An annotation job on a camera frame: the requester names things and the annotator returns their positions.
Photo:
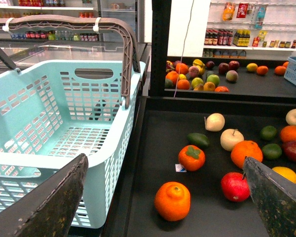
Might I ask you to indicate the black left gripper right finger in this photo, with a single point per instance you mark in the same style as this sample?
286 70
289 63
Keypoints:
274 197

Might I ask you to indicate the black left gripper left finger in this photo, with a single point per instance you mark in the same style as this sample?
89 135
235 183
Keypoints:
49 209

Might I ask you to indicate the yellow lemon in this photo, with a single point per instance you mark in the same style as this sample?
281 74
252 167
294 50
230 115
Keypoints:
286 172

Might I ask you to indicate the light teal shopping basket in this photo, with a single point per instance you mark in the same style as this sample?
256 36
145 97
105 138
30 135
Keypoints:
55 110

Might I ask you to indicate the grey-brown basket handle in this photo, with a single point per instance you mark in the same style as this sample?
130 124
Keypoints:
130 61

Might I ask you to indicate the pile of fruit far shelf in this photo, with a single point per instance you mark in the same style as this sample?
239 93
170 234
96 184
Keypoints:
236 76

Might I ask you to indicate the red apple near front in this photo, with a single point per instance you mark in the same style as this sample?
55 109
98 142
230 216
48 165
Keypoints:
235 187

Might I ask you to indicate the green lime lower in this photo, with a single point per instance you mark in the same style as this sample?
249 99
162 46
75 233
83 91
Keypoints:
271 151

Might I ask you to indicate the green lime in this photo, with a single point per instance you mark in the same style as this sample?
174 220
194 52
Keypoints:
268 133
271 151

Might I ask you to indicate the red yellow apple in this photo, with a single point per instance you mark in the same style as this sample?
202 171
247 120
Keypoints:
289 149

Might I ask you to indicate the large round orange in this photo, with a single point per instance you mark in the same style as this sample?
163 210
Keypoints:
243 149

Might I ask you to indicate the small orange tangerine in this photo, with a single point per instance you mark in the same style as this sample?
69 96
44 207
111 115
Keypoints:
288 133

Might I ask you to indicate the green lime upper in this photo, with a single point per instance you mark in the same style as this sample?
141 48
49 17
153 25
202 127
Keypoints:
268 133

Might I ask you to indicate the white pear with stem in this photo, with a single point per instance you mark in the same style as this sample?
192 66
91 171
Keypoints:
229 138

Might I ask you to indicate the orange persimmon with green calyx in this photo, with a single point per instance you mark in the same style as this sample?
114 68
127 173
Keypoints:
191 158

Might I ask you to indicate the dark green avocado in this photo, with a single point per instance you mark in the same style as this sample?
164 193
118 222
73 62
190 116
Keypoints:
198 139

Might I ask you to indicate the white onion-shaped fruit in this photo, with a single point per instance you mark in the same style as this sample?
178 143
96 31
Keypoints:
214 122

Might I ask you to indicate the white price tag card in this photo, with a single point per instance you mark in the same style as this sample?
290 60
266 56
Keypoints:
180 168

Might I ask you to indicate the bumpy orange with knob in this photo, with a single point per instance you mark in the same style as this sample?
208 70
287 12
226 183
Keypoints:
172 201

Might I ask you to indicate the glass-top freezer chest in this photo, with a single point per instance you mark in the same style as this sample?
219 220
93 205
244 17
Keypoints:
27 53

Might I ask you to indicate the dark sauce bottles row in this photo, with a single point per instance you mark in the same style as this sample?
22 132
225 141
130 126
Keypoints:
227 37

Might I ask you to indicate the black shelf frame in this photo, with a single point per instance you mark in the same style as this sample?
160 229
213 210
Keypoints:
165 118

